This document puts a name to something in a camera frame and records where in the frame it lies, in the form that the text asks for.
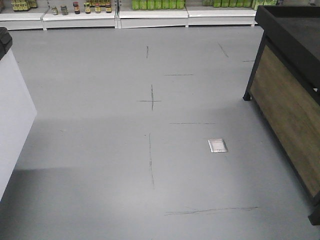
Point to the white store shelf unit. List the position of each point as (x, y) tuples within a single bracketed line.
[(57, 14)]

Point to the black wood produce display stand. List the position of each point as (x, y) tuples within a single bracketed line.
[(285, 84)]

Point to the metal floor outlet cover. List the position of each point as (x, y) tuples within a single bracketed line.
[(217, 145)]

